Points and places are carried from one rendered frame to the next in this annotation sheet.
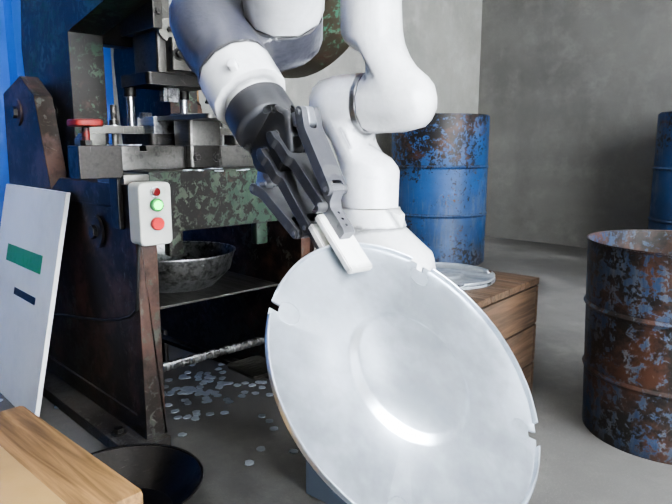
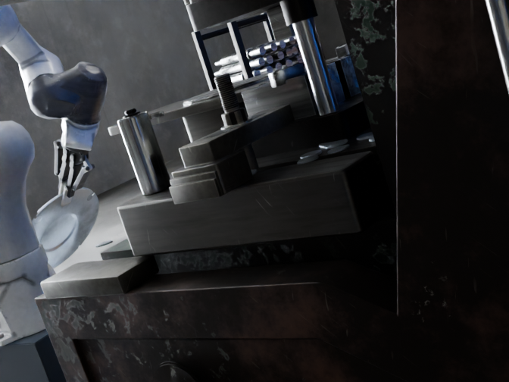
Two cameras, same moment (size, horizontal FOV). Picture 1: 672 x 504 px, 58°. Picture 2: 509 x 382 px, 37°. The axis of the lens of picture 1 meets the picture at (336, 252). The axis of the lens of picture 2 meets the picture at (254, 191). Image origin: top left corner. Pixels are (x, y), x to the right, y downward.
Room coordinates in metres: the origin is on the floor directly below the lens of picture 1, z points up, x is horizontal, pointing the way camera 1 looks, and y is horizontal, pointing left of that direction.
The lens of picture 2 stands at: (2.62, 0.26, 0.83)
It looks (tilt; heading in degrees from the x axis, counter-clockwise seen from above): 11 degrees down; 174
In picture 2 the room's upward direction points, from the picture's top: 18 degrees counter-clockwise
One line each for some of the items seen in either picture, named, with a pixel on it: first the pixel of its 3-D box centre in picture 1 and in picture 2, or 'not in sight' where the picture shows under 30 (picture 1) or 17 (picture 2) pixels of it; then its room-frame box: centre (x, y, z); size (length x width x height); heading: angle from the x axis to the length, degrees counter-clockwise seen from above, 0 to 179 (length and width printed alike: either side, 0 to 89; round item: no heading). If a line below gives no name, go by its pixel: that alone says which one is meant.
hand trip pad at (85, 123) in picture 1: (85, 137); not in sight; (1.33, 0.53, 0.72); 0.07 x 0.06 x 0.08; 44
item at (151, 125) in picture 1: (170, 125); (311, 87); (1.72, 0.46, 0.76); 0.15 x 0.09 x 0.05; 134
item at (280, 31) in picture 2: (170, 95); (287, 20); (1.72, 0.45, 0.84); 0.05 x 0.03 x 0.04; 134
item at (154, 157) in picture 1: (171, 156); (334, 152); (1.73, 0.46, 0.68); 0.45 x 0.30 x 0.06; 134
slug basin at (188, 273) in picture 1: (176, 267); not in sight; (1.73, 0.46, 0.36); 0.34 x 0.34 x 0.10
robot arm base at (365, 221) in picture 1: (386, 245); (10, 291); (1.14, -0.10, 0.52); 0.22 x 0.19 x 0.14; 49
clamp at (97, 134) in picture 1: (110, 125); not in sight; (1.61, 0.58, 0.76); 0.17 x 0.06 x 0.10; 134
